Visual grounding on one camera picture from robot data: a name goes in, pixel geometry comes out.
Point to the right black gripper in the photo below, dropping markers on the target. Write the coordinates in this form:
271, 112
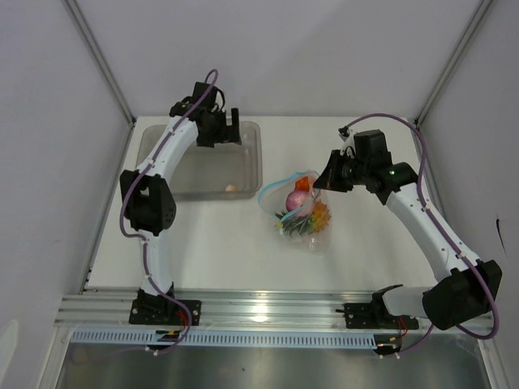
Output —
330, 180

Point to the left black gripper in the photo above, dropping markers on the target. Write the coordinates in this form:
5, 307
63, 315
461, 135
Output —
228, 134

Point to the small orange pumpkin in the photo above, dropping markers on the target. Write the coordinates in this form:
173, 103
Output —
303, 184

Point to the purple red onion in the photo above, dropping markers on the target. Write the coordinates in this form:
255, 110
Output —
296, 199

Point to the clear zip top bag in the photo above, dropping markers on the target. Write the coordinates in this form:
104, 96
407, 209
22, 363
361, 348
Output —
271, 200

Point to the orange toy pineapple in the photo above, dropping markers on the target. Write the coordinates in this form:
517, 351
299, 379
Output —
310, 221

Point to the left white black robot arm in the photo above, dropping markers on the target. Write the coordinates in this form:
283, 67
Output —
148, 206

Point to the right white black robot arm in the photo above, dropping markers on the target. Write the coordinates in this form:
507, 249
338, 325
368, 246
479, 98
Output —
466, 286

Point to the clear grey plastic bin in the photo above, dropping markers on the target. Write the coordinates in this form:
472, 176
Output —
195, 173

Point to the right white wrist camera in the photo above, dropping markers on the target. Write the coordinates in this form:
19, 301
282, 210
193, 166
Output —
348, 146

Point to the aluminium mounting rail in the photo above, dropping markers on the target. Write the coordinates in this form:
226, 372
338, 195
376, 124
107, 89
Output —
225, 310

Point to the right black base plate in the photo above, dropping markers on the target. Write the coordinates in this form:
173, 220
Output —
374, 315

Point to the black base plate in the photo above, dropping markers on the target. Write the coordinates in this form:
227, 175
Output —
374, 315
168, 315

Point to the left aluminium frame post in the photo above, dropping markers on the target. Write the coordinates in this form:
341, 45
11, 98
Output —
87, 35

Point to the aluminium frame post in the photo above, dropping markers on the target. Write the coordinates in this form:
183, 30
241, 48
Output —
87, 35
461, 48

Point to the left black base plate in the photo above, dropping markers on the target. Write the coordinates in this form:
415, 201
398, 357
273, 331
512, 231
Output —
168, 315

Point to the right aluminium frame post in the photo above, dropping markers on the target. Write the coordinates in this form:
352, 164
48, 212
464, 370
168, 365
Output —
461, 48

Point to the slotted white cable duct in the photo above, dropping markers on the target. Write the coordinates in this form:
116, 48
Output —
269, 339

